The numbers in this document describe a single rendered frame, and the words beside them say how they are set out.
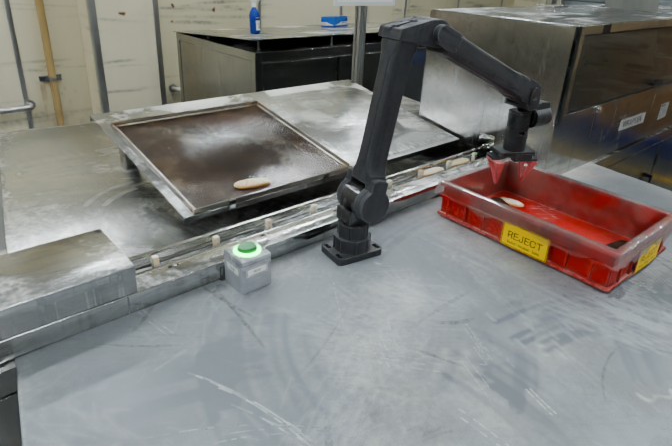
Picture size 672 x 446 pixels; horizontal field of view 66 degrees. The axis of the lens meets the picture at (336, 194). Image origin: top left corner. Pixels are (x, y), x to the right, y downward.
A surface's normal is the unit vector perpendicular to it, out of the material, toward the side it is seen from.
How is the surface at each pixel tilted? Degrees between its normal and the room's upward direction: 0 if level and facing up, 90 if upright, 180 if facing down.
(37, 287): 0
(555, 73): 90
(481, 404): 0
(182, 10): 90
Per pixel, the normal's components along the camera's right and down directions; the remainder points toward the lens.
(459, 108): -0.75, 0.24
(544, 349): 0.04, -0.91
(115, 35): 0.66, 0.33
